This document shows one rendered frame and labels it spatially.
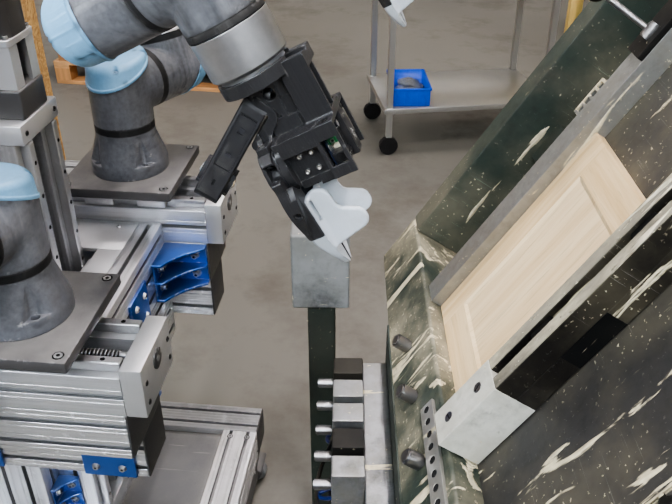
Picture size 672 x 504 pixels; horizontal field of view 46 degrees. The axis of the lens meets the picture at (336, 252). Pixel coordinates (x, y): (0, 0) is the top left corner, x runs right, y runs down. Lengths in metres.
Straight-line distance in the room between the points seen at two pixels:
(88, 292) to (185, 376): 1.44
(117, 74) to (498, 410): 0.90
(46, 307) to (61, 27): 0.54
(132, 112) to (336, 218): 0.86
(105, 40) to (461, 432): 0.70
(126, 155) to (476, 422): 0.84
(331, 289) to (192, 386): 1.10
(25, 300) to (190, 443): 1.06
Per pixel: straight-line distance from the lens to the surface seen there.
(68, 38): 0.75
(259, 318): 2.89
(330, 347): 1.76
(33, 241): 1.15
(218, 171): 0.74
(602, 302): 1.02
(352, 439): 1.35
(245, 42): 0.67
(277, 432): 2.45
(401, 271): 1.59
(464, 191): 1.59
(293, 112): 0.71
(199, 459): 2.11
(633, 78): 1.30
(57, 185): 1.47
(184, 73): 1.62
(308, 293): 1.64
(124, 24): 0.71
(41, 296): 1.18
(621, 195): 1.17
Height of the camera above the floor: 1.73
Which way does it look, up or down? 32 degrees down
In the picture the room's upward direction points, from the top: straight up
